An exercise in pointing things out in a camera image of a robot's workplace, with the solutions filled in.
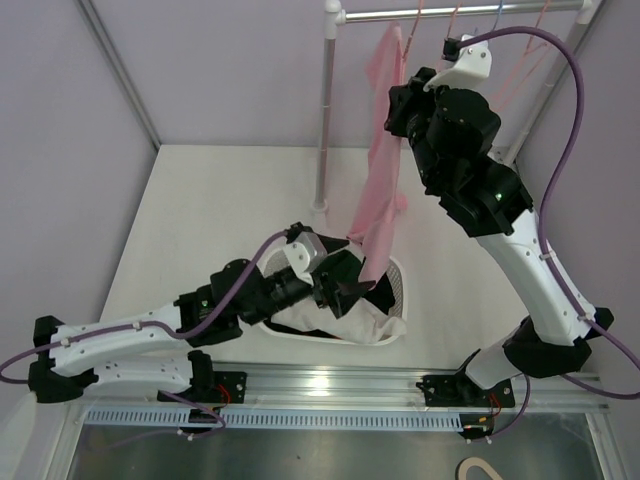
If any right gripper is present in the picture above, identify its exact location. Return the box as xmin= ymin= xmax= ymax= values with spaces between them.
xmin=383 ymin=68 xmax=461 ymax=190

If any black t shirt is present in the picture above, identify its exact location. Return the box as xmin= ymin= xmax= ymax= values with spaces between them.
xmin=299 ymin=234 xmax=397 ymax=341

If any pink t shirt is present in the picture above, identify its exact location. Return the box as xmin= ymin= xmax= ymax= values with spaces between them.
xmin=348 ymin=22 xmax=407 ymax=282

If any green and white t shirt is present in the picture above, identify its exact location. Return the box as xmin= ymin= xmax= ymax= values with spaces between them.
xmin=265 ymin=298 xmax=408 ymax=347

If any pink hanger of green shirt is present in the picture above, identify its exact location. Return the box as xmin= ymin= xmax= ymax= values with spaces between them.
xmin=436 ymin=1 xmax=462 ymax=72

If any pink hanger of orange shirt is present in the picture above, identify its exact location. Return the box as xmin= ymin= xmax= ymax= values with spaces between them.
xmin=489 ymin=0 xmax=556 ymax=111

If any blue wire hanger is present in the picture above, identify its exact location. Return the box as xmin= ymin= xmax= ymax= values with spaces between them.
xmin=473 ymin=0 xmax=505 ymax=36

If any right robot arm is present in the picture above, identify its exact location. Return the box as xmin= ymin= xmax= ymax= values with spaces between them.
xmin=384 ymin=67 xmax=614 ymax=405

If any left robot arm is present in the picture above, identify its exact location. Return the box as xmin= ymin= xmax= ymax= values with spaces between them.
xmin=27 ymin=232 xmax=375 ymax=404

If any white perforated plastic basket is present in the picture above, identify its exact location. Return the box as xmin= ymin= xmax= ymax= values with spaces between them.
xmin=258 ymin=247 xmax=408 ymax=345

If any metal clothes rack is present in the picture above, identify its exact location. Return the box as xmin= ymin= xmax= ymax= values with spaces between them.
xmin=311 ymin=1 xmax=603 ymax=214

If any beige curved object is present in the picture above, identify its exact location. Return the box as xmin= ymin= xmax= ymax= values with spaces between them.
xmin=456 ymin=457 xmax=503 ymax=480

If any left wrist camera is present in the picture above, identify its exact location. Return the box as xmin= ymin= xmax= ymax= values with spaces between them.
xmin=282 ymin=223 xmax=327 ymax=279

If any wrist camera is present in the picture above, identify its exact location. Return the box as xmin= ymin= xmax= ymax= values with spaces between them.
xmin=424 ymin=35 xmax=492 ymax=91
xmin=282 ymin=223 xmax=327 ymax=279

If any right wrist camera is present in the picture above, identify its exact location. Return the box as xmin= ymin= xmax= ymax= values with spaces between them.
xmin=424 ymin=35 xmax=492 ymax=91

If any aluminium mounting rail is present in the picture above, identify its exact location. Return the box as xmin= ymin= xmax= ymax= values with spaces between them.
xmin=63 ymin=362 xmax=612 ymax=413

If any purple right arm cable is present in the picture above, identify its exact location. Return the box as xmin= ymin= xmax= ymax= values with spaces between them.
xmin=464 ymin=25 xmax=640 ymax=446

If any slotted cable duct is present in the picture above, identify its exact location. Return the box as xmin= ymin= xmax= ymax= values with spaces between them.
xmin=85 ymin=406 xmax=463 ymax=433

